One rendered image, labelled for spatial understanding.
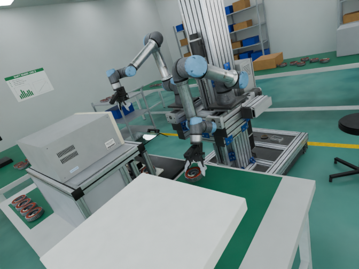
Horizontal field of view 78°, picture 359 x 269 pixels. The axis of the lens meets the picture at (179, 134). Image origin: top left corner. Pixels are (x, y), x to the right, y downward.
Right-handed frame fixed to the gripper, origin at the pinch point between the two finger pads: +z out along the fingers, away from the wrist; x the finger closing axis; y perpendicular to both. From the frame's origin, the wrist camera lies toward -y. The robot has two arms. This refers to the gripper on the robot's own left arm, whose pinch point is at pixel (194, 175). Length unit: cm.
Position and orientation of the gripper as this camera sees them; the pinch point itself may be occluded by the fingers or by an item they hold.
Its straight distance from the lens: 136.1
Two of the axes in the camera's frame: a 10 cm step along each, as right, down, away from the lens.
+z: 0.0, 10.0, -0.2
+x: -8.2, 0.1, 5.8
